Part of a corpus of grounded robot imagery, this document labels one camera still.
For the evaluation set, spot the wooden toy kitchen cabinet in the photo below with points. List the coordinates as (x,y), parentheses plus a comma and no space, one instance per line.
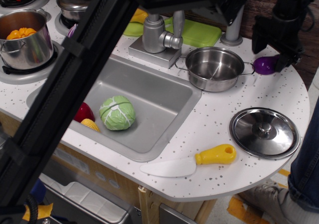
(155,209)

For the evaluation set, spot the yellow handled toy knife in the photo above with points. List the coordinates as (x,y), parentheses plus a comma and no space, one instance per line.
(221,154)

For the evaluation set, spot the red toy pepper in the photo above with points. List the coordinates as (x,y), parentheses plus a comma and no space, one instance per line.
(84,112)

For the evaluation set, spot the orange toy pumpkin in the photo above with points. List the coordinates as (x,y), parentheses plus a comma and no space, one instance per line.
(21,33)

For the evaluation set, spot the grey toy sink basin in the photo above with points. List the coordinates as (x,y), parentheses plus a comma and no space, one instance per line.
(161,101)

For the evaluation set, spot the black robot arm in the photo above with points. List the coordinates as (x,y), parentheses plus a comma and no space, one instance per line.
(24,156)

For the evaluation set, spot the light green toy plate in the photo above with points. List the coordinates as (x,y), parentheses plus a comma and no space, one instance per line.
(134,29)

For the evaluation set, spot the small lidded steel pot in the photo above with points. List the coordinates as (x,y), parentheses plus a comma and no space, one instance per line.
(73,9)

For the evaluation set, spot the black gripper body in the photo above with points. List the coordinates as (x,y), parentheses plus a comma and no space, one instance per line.
(284,25)

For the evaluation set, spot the green cutting board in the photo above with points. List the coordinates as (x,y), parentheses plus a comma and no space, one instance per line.
(199,35)

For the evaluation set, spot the yellow toy corn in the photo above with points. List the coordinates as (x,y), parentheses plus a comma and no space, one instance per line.
(90,124)

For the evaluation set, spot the green toy cabbage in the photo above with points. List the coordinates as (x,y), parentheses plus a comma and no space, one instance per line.
(117,113)

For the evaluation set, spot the tall steel pot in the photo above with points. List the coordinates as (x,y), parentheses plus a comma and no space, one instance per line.
(27,52)

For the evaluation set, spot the grey stove burner front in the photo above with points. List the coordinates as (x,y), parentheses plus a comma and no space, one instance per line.
(22,77)

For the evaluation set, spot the silver toy faucet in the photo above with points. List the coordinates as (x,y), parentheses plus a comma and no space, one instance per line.
(157,45)

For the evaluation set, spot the grey sneaker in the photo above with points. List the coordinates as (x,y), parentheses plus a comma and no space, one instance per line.
(273,200)

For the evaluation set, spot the shallow steel pan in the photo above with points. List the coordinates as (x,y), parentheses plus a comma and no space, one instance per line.
(213,69)

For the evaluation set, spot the purple toy eggplant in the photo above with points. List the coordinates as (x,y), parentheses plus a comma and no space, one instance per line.
(265,65)

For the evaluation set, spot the purple toy onion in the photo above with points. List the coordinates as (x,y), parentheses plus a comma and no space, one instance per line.
(72,30)

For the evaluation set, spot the steel pot lid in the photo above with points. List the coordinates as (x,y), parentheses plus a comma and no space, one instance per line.
(265,133)

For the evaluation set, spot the grey support post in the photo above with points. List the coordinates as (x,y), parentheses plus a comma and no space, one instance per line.
(232,35)

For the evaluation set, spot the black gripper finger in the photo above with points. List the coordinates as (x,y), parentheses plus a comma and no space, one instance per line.
(260,40)
(284,60)

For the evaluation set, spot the yellow toy bell pepper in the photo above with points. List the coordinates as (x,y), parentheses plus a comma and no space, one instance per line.
(139,16)

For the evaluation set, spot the blue jeans leg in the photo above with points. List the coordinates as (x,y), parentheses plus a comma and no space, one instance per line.
(304,177)

